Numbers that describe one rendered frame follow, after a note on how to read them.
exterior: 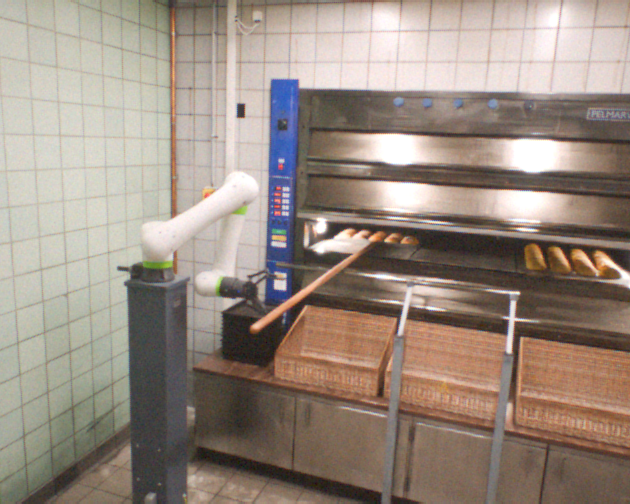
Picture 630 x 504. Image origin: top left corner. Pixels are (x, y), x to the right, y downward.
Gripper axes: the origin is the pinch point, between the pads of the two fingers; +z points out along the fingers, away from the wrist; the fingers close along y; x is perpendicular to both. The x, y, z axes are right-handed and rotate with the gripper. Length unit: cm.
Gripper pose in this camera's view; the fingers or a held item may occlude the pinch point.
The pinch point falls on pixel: (281, 295)
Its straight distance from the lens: 224.4
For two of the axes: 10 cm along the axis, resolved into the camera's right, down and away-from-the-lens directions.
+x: -3.3, 1.8, -9.3
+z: 9.4, 1.1, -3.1
